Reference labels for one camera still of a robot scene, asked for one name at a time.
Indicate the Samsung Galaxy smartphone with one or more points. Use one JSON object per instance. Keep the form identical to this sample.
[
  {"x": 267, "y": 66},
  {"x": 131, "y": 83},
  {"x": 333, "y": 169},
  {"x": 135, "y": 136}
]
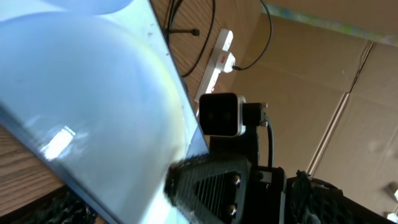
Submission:
[{"x": 90, "y": 87}]

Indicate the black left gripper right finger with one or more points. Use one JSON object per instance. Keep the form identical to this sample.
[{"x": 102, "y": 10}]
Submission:
[{"x": 310, "y": 201}]

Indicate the white power strip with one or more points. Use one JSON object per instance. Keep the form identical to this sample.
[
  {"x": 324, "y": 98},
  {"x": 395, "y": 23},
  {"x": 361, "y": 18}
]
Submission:
[{"x": 211, "y": 73}]

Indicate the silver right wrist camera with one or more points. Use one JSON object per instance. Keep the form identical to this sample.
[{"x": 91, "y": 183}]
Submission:
[{"x": 221, "y": 114}]

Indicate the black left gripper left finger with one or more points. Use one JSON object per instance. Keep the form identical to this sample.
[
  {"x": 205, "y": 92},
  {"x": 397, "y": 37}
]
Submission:
[{"x": 62, "y": 206}]

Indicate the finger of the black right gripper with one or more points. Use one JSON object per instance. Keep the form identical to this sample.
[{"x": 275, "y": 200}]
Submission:
[{"x": 209, "y": 188}]

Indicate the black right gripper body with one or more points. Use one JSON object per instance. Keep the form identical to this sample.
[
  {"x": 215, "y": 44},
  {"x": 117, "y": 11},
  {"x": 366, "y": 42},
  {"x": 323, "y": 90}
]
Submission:
[{"x": 265, "y": 193}]

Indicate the white charger adapter plug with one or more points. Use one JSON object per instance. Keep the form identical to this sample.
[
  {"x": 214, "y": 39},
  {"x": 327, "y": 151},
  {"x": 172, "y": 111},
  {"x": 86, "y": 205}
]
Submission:
[{"x": 225, "y": 61}]

